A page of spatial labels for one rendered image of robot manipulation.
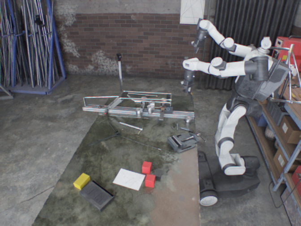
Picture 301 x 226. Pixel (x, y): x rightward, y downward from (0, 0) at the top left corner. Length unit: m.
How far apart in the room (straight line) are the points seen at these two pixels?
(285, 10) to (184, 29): 1.72
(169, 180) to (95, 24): 3.71
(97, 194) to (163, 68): 3.52
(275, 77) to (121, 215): 1.26
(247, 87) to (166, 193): 0.92
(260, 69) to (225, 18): 2.41
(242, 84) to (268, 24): 2.44
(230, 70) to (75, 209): 1.20
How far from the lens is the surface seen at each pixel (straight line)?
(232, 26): 3.72
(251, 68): 1.35
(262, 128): 3.09
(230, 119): 1.66
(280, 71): 1.53
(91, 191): 1.10
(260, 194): 2.41
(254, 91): 1.55
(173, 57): 4.20
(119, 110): 1.62
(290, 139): 2.36
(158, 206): 1.05
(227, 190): 2.09
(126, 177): 1.15
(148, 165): 1.14
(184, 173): 1.18
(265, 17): 3.89
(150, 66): 4.31
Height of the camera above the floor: 1.78
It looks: 34 degrees down
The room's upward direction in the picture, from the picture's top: straight up
